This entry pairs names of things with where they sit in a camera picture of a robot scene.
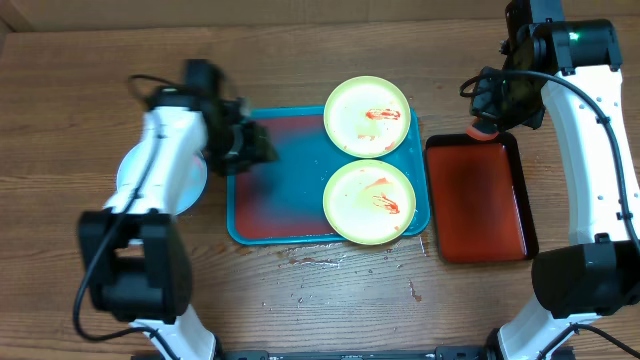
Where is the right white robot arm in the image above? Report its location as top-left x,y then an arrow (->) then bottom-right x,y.
460,0 -> 639,359

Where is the black tray with red water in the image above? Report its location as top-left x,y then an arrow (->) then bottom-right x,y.
424,133 -> 539,264

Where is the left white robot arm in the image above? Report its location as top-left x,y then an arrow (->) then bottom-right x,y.
72,59 -> 278,359

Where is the teal serving tray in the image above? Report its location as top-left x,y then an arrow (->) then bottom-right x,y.
226,103 -> 432,247

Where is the yellow-green plate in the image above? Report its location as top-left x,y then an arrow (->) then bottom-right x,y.
322,159 -> 417,246
323,76 -> 411,158

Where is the light blue plate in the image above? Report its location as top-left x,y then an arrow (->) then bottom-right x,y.
116,145 -> 208,215

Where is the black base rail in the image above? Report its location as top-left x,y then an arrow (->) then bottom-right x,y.
214,346 -> 490,360

